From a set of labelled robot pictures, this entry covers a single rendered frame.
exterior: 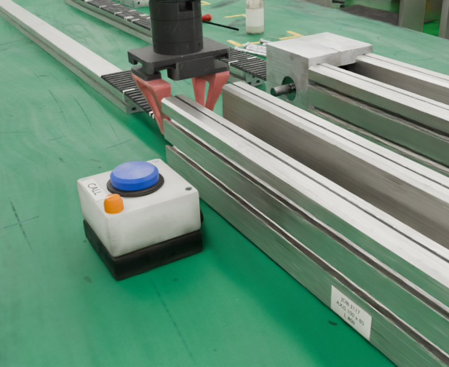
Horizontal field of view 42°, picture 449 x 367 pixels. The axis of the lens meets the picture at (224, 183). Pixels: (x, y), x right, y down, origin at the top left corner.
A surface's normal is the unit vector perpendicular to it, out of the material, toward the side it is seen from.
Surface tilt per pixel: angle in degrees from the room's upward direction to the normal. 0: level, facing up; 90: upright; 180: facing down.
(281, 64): 90
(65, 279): 0
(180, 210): 90
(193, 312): 0
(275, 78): 90
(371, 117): 90
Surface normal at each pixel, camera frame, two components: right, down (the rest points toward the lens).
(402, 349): -0.87, 0.26
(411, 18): 0.41, 0.40
